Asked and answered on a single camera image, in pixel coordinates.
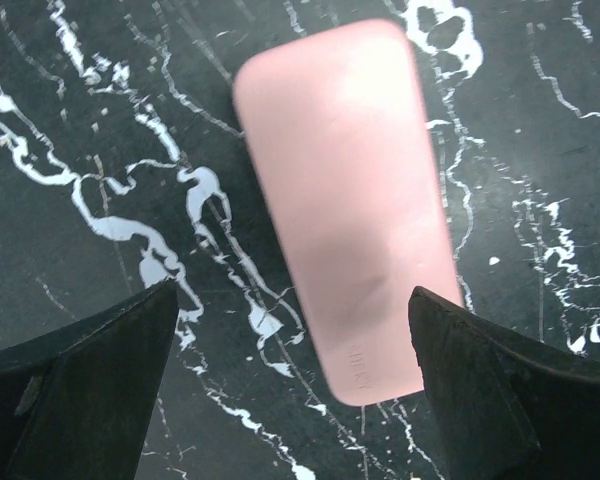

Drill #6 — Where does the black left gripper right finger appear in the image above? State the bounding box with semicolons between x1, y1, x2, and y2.
409;287;600;479

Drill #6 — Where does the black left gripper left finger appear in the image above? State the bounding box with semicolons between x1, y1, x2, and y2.
0;281;179;479

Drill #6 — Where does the pink glasses case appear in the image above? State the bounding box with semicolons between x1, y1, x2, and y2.
233;19;462;406

